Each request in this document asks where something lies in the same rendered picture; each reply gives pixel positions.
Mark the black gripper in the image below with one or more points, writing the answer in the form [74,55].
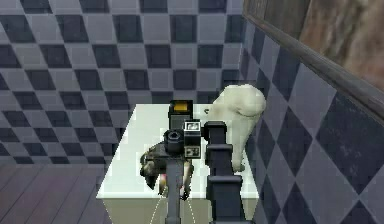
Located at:
[174,141]

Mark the paper with mouse painting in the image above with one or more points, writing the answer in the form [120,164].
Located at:
[152,166]

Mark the white table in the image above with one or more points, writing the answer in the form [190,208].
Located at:
[133,166]

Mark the black box with yellow top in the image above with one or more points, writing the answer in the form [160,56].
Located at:
[180,115]

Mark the small grey object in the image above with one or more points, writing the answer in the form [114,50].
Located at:
[206,111]

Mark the dark framed wall picture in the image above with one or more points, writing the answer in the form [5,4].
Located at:
[340,36]

